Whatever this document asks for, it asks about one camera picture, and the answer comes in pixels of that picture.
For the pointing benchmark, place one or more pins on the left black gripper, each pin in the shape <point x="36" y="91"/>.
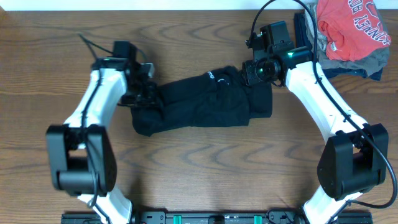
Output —
<point x="150" y="99"/>

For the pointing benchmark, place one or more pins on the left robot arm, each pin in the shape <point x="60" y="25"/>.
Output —
<point x="82" y="162"/>

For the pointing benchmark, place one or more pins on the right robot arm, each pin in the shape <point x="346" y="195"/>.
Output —
<point x="354" y="159"/>

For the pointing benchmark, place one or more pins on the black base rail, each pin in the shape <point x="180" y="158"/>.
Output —
<point x="276" y="216"/>

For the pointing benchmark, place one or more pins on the navy folded t-shirt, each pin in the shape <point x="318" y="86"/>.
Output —
<point x="300" y="31"/>

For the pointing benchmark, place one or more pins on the grey folded t-shirt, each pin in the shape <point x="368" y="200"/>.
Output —
<point x="350" y="36"/>

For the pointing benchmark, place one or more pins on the orange printed t-shirt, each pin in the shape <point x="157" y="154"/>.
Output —
<point x="353" y="28"/>

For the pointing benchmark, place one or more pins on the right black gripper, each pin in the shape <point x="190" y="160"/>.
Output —
<point x="250" y="77"/>

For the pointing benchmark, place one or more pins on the black t-shirt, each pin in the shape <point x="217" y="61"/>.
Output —
<point x="217" y="98"/>

